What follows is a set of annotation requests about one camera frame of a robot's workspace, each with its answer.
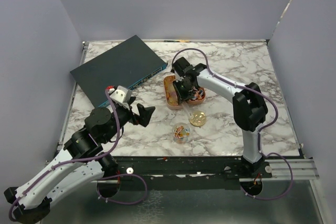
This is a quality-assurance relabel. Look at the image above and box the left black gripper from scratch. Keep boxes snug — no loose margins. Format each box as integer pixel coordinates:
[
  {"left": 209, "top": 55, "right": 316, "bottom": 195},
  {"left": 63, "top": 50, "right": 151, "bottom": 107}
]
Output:
[{"left": 103, "top": 97, "right": 155, "bottom": 143}]

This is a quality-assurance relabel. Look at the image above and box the pink tray of lollipops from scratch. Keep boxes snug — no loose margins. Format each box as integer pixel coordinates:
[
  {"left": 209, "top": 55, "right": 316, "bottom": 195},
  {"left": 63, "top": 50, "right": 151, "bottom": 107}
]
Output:
[{"left": 187, "top": 87, "right": 205, "bottom": 105}]

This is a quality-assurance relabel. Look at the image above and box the pink tray of popsicle candies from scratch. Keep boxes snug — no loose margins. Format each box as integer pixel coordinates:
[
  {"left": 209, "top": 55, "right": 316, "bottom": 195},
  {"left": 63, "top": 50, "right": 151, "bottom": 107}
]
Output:
[{"left": 163, "top": 75, "right": 183, "bottom": 110}]

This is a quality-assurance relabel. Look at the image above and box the clear plastic jar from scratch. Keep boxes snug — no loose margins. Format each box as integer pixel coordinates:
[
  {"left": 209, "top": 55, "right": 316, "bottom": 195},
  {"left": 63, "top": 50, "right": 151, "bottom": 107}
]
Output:
[{"left": 172, "top": 123, "right": 191, "bottom": 144}]

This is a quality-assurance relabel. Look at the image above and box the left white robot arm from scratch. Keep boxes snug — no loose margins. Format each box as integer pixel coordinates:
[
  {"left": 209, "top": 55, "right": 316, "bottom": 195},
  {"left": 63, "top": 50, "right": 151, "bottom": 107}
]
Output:
[{"left": 4, "top": 102, "right": 155, "bottom": 223}]

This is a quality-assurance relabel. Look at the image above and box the gold jar lid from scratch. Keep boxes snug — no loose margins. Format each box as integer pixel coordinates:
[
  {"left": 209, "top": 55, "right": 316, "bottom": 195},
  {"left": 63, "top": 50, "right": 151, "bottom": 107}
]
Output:
[{"left": 189, "top": 111, "right": 206, "bottom": 127}]

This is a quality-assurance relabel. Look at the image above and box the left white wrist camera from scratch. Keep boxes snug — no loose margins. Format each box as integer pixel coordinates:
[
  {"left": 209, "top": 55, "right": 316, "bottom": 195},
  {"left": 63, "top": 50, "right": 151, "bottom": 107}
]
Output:
[{"left": 107, "top": 86, "right": 132, "bottom": 110}]

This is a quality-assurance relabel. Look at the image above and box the dark blue network switch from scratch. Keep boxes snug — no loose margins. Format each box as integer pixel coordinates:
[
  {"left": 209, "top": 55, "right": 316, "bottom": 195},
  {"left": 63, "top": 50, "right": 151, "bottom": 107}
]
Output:
[{"left": 70, "top": 35, "right": 167, "bottom": 108}]

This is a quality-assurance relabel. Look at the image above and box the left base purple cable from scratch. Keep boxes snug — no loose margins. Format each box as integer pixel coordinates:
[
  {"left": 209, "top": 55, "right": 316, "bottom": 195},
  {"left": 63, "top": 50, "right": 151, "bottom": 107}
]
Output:
[{"left": 97, "top": 172, "right": 148, "bottom": 205}]

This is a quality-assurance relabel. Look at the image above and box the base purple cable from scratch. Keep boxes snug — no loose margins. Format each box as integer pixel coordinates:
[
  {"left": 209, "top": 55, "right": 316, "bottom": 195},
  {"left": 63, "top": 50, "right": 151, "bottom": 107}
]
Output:
[
  {"left": 97, "top": 172, "right": 148, "bottom": 205},
  {"left": 240, "top": 152, "right": 295, "bottom": 200}
]

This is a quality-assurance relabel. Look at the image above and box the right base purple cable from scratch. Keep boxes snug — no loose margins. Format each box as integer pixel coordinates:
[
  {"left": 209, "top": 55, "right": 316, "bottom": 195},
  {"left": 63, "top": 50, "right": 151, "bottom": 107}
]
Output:
[{"left": 240, "top": 152, "right": 295, "bottom": 200}]

